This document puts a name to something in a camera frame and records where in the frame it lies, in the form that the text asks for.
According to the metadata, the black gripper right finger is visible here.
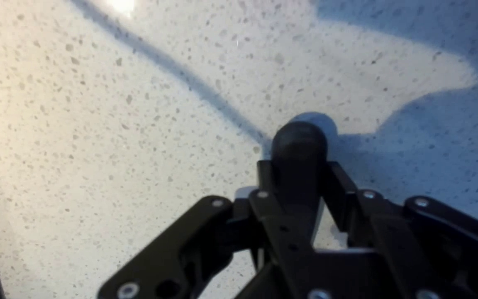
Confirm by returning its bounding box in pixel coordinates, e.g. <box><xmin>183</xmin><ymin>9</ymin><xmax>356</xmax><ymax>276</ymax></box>
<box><xmin>323</xmin><ymin>161</ymin><xmax>478</xmax><ymax>299</ymax></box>

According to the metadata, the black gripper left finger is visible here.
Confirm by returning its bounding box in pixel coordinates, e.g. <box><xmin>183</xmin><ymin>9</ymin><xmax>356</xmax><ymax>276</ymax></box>
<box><xmin>99</xmin><ymin>160</ymin><xmax>284</xmax><ymax>299</ymax></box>

